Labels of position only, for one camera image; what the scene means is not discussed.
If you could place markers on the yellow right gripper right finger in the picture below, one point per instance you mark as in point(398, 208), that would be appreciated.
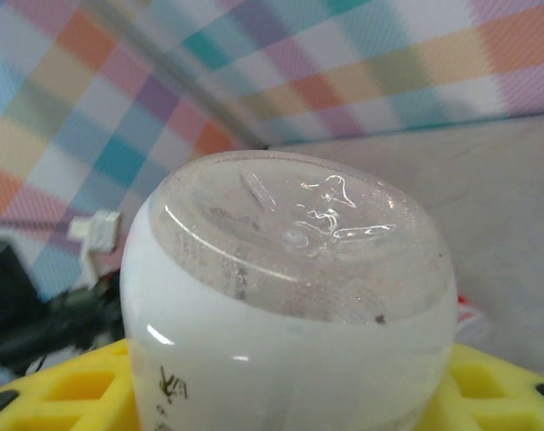
point(501, 404)

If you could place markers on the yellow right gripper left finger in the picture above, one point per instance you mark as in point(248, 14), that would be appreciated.
point(29, 419)

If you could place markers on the white bottle black print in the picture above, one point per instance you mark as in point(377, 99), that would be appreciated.
point(276, 350)

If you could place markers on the red white small object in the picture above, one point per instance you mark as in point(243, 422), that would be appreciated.
point(468, 314)

